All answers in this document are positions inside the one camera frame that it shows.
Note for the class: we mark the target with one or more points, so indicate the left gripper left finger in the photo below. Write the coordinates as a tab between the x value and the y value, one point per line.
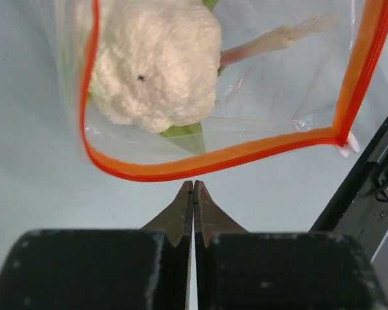
146	268

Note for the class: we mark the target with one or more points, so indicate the clear orange zip top bag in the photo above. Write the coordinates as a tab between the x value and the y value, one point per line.
305	95

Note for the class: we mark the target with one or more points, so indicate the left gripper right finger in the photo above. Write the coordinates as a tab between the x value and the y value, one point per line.
237	269

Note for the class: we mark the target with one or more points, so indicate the green scallion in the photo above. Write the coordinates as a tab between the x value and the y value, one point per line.
190	137

